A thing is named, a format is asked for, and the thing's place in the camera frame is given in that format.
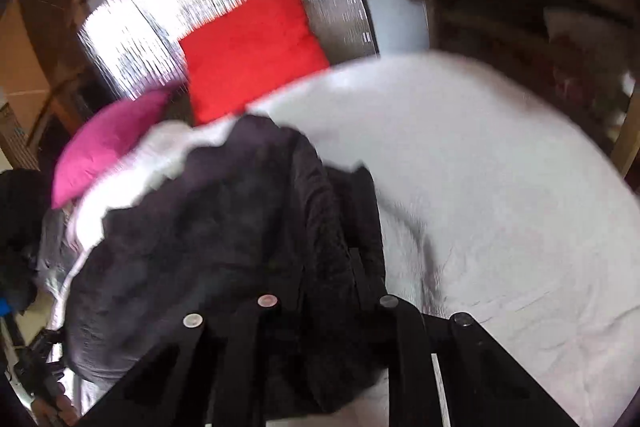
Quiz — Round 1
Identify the red pillow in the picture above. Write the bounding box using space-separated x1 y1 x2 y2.
178 0 332 126

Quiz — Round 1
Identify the dark quilted zip jacket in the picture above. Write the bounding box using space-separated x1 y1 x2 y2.
62 113 388 415

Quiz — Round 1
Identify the person's left hand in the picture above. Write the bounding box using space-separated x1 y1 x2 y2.
49 389 82 426

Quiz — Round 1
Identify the wooden pillar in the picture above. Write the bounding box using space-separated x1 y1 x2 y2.
0 0 108 170

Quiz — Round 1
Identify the black puffer coat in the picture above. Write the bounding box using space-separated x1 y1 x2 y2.
0 170 53 314

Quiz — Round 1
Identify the white blanket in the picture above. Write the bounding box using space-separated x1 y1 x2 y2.
65 49 640 427

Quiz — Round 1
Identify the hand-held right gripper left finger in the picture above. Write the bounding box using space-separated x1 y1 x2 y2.
87 293 281 427

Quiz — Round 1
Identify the wooden table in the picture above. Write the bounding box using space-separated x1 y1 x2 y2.
367 0 640 180

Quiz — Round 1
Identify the grey garment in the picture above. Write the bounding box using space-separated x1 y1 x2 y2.
36 207 76 295

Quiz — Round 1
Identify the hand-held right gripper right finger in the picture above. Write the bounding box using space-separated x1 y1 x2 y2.
347 247 581 427

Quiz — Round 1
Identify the pink pillow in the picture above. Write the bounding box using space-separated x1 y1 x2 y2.
51 88 173 210

